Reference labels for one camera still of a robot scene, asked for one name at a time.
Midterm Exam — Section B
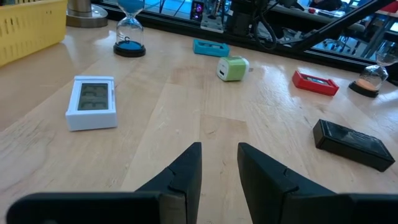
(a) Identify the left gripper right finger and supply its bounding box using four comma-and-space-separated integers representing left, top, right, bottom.
237, 142, 398, 224

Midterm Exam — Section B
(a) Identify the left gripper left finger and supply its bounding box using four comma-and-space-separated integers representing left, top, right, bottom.
6, 142, 203, 224

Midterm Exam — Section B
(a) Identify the black digital display case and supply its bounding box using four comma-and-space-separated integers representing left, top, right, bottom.
312, 119, 396, 172

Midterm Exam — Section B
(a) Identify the white digital display case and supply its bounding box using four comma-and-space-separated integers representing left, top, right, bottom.
65, 75, 119, 132

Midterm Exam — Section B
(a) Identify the blue sand hourglass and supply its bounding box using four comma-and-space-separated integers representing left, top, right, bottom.
113, 0, 147, 58

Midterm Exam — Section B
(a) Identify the red digital display case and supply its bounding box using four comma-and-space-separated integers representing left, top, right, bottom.
291, 70, 340, 96

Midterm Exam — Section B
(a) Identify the teal digital display case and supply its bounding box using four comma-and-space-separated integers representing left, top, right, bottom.
192, 39, 231, 58

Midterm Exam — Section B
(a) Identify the silver metal mounting plate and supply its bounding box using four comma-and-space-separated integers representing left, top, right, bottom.
200, 14, 225, 34

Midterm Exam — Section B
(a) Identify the orange sand hourglass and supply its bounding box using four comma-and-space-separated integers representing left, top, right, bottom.
348, 43, 398, 99

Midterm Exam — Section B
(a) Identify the white bulb lamp metal base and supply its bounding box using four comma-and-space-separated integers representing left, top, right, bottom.
65, 0, 109, 29

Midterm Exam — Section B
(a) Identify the yellow plastic basket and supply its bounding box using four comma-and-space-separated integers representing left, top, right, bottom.
0, 0, 68, 68

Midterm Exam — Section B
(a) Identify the green white wall charger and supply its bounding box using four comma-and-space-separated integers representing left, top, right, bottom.
216, 55, 251, 83

